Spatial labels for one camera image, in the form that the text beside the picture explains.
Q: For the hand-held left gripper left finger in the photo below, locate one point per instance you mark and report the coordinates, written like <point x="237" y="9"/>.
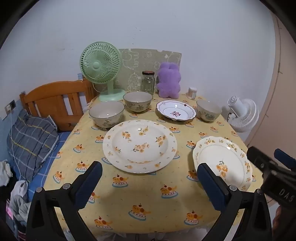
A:
<point x="86" y="191"/>

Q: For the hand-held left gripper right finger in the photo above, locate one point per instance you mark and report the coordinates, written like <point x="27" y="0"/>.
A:
<point x="211" y="187"/>

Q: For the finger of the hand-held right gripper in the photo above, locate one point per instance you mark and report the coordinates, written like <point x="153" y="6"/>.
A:
<point x="285" y="157"/>
<point x="260" y="160"/>

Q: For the scalloped yellow floral plate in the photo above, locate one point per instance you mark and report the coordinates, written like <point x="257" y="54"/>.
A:
<point x="227" y="155"/>

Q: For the large yellow floral plate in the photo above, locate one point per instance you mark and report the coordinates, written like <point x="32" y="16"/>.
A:
<point x="138" y="139"/>

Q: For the large beige leaf-print bowl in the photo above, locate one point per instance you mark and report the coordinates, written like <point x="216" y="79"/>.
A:
<point x="106" y="115"/>

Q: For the white plate red flower print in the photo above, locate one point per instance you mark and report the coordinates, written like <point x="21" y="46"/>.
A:
<point x="175" y="110"/>

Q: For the white desk fan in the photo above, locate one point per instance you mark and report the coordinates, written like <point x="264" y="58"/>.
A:
<point x="245" y="113"/>

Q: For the yellow printed tablecloth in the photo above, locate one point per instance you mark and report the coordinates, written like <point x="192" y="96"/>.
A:
<point x="138" y="190"/>

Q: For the beige door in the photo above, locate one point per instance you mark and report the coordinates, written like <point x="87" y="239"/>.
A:
<point x="277" y="104"/>

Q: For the blue checked bed sheet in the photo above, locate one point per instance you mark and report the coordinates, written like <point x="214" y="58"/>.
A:
<point x="61" y="142"/>

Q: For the grey and white clothes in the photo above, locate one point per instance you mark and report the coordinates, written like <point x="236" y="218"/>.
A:
<point x="19" y="199"/>

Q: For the small beige leaf-print bowl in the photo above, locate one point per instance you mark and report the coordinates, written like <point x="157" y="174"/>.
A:
<point x="208" y="111"/>

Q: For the grey plaid pillow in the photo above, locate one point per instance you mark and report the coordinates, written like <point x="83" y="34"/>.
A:
<point x="32" y="141"/>

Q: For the white crumpled cloth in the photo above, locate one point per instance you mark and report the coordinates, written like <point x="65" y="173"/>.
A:
<point x="5" y="172"/>

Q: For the cotton swab container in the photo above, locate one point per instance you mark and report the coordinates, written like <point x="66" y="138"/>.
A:
<point x="192" y="92"/>

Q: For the wooden bed headboard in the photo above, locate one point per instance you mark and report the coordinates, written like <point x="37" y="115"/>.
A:
<point x="50" y="99"/>

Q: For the medium beige leaf-print bowl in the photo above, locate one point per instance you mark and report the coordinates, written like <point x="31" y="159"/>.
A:
<point x="137" y="102"/>

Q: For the purple plush toy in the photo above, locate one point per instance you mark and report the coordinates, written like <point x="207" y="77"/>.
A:
<point x="168" y="81"/>

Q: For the glass jar black lid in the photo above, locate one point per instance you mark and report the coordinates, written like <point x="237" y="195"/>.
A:
<point x="148" y="82"/>

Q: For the green desk fan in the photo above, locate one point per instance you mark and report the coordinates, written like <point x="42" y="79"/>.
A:
<point x="99" y="64"/>

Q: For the beige patterned board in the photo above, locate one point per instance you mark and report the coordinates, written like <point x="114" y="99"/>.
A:
<point x="143" y="60"/>

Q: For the wall socket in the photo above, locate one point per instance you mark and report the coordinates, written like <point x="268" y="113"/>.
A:
<point x="12" y="104"/>

